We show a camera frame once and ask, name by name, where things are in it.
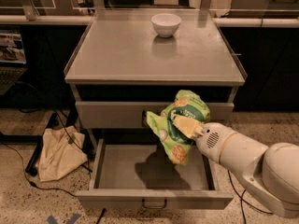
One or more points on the beige cloth tote bag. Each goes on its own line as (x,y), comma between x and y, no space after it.
(61,153)

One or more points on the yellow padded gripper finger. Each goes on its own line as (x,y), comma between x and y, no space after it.
(191,128)

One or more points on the black upper drawer handle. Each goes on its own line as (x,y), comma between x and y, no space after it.
(144,113)

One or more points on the grey drawer cabinet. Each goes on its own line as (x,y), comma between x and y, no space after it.
(121,58)

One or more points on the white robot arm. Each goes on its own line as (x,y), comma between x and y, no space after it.
(269,174)

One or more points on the black drawer handle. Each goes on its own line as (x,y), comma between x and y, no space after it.
(154,205)
(144,113)

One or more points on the black lower drawer handle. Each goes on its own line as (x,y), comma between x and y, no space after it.
(154,205)

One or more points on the closed upper grey drawer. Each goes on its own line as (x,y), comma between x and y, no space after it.
(116,115)

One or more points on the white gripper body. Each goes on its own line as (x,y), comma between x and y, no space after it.
(210,139)

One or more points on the white ceramic bowl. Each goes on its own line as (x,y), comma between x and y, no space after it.
(165,24)

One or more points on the green rice chip bag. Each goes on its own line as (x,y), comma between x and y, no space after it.
(176,144)

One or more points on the open lower grey drawer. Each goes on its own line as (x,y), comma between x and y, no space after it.
(123,175)

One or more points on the laptop computer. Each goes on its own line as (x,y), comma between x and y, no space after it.
(12,58)

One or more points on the white horizontal rail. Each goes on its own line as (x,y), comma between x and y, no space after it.
(84,20)

